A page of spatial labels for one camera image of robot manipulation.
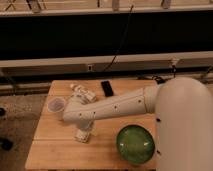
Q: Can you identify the black rectangular block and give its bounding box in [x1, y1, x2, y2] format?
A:
[101, 81, 114, 97]

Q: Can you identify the black hanging cable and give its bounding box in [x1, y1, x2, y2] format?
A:
[102, 4, 135, 72]

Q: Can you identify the white plastic bottle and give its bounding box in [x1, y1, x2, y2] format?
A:
[70, 84, 97, 103]

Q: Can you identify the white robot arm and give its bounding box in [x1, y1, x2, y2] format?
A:
[63, 77, 213, 171]

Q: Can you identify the wooden folding table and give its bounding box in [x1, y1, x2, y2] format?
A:
[25, 79, 156, 171]

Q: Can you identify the white sponge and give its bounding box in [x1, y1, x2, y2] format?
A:
[75, 130, 90, 143]

